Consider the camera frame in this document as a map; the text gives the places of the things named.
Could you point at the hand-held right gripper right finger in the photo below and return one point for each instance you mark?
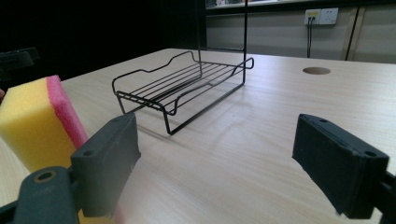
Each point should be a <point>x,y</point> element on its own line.
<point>336,168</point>

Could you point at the yellow-edged wall socket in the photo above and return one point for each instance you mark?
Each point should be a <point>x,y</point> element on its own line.
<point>312,16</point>

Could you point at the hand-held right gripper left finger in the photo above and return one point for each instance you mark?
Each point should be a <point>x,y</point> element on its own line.
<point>104,165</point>

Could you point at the white wall socket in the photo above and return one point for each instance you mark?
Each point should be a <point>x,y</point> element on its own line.
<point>328,16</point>

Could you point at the yellow and pink sponge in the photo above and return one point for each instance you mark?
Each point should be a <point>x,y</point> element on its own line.
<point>34,124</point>

